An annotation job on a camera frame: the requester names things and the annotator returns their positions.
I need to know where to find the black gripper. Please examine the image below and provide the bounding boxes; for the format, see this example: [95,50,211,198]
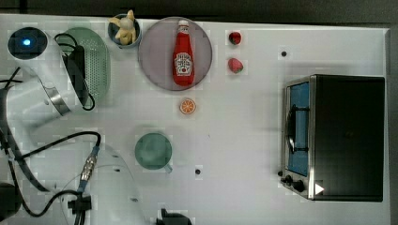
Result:
[63,46,89,106]

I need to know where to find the green oval plastic strainer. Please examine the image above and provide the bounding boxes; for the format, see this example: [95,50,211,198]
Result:
[66,27,111,101]

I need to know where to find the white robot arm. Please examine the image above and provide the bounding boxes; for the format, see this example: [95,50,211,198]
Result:
[1,27,145,225]

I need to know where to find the blue bowl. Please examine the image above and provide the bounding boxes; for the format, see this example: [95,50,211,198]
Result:
[108,14,142,49]

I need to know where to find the peeled toy banana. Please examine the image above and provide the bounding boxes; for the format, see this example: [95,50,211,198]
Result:
[109,9,137,46]

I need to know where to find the grey round plate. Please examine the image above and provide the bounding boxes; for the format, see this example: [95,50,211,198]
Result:
[138,17,213,91]

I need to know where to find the red ketchup bottle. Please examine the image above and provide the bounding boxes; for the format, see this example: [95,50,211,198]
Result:
[173,20,194,86]

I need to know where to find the green plastic cup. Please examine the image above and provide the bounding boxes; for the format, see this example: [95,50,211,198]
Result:
[134,133,173,173]

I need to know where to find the orange slice toy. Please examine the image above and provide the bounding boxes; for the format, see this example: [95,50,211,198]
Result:
[179,98,196,114]

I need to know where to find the pink toy strawberry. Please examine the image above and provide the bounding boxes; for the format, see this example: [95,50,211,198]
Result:
[228,58,244,74]

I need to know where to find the dark red toy strawberry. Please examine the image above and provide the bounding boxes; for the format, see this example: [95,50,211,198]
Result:
[228,32,242,45]

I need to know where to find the black toaster oven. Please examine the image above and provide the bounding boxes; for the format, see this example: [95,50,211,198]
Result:
[278,74,385,202]

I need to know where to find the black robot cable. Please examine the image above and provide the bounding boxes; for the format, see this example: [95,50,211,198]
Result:
[0,32,102,225]

